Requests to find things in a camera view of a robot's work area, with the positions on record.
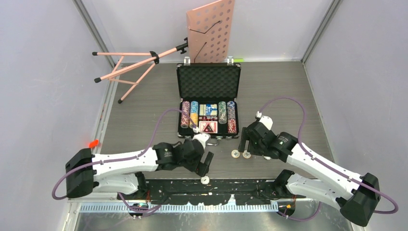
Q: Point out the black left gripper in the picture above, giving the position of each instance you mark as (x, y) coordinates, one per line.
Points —
(202, 167)

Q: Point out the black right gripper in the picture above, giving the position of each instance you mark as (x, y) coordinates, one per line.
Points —
(252, 150)

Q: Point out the white 1 chip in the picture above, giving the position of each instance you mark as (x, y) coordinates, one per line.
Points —
(205, 180)

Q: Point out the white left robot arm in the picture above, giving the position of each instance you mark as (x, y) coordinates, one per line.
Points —
(122, 173)

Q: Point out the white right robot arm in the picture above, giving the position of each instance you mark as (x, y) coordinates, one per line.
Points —
(355, 196)

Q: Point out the blue Texas Hold'em card deck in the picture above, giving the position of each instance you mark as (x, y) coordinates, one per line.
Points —
(201, 110)

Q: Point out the red chip stack right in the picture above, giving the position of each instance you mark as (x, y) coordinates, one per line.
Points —
(232, 127)

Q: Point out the triangular all in button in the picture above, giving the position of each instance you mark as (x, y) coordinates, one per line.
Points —
(207, 128)

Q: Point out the blue orange chip stack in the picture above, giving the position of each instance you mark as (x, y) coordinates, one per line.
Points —
(231, 112)

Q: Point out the red backed card deck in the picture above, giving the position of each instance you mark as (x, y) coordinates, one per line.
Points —
(215, 125)

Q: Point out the green chip stack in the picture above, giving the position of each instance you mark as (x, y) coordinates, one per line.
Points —
(222, 112)

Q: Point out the yellow chip stack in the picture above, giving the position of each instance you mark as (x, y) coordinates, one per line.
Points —
(194, 120)

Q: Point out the dark red chip stack left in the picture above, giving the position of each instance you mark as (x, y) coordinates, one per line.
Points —
(185, 120)

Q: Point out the black aluminium poker case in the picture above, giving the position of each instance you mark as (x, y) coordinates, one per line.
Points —
(208, 83)

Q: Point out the light blue chip stack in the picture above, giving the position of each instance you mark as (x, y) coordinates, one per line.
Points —
(194, 107)

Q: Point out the purple poker chip stack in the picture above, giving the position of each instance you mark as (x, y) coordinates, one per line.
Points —
(185, 107)

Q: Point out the pink perforated music stand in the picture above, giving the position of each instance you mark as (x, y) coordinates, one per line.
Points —
(207, 41)

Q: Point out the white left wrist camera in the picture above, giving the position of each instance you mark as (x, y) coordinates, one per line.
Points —
(201, 137)

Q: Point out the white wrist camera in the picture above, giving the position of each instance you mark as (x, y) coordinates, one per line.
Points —
(201, 137)
(265, 120)

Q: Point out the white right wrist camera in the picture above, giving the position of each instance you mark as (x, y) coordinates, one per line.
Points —
(265, 120)

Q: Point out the orange clip on rail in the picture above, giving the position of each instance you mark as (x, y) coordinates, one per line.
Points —
(93, 144)

